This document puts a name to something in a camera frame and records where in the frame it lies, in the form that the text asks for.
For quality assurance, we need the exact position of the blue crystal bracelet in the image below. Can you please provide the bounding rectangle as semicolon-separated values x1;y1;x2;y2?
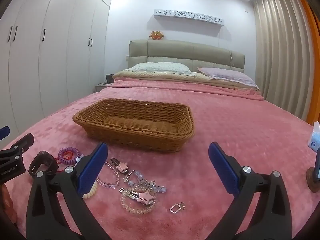
123;170;167;194

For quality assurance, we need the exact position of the red string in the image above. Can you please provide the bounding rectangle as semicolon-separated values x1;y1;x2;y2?
56;151;75;161

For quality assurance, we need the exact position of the black wrist watch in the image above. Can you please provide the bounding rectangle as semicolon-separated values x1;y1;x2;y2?
27;151;60;178

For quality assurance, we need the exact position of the small silver pendant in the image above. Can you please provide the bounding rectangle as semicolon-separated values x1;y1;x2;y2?
169;202;187;214

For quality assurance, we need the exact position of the orange curtain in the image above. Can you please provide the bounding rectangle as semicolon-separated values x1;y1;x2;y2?
291;0;320;128

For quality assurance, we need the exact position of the brown wicker basket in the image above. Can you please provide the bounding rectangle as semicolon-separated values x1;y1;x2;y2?
72;98;195;153

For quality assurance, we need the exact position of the orange plush toy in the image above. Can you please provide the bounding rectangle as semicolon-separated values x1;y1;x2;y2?
149;30;164;41

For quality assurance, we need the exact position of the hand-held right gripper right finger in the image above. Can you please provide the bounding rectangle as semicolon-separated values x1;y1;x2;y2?
208;142;293;240

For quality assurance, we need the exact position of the white wardrobe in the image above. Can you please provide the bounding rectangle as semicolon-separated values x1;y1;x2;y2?
0;0;114;150

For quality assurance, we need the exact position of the purple spiral hair tie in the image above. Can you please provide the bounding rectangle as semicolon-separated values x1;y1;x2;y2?
55;147;82;166

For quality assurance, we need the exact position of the cream spiral hair tie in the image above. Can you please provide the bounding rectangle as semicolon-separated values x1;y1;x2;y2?
82;184;97;200

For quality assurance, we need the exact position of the clear bead bracelet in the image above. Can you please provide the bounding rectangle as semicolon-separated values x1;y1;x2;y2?
120;185;156;215

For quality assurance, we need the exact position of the black phone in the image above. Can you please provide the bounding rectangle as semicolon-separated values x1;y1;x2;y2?
313;147;320;182

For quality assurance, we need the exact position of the pink star hair clip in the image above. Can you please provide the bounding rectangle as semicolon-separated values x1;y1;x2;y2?
111;158;129;174
119;188;155;205

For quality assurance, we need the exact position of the white dotted pillow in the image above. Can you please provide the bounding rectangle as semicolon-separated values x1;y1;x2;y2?
124;62;192;75

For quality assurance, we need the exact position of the pink plush blanket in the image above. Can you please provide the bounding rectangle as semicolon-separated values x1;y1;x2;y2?
0;77;320;240

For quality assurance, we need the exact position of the wooden phone stand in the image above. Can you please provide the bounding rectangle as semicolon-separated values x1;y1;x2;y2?
305;167;320;193

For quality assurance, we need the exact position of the white cut-out wall shelf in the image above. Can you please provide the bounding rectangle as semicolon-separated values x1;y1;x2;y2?
154;9;224;28

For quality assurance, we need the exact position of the pink bead bracelet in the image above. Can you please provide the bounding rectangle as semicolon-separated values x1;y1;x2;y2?
97;161;120;189

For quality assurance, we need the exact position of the lilac pillow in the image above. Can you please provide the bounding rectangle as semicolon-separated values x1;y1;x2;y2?
197;67;259;90

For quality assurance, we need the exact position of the blue white tissue pack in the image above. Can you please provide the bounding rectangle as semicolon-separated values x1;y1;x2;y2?
308;121;320;152

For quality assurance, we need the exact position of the white hanging cord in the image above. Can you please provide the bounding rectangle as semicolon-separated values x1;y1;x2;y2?
219;27;236;69

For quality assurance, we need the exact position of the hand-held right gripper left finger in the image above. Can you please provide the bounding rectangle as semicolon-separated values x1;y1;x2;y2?
26;142;112;240

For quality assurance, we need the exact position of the beige padded headboard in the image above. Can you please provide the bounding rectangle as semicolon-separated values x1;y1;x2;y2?
127;39;246;74

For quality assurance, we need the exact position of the beige curtain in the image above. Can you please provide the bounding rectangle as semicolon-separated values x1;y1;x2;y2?
251;0;310;120

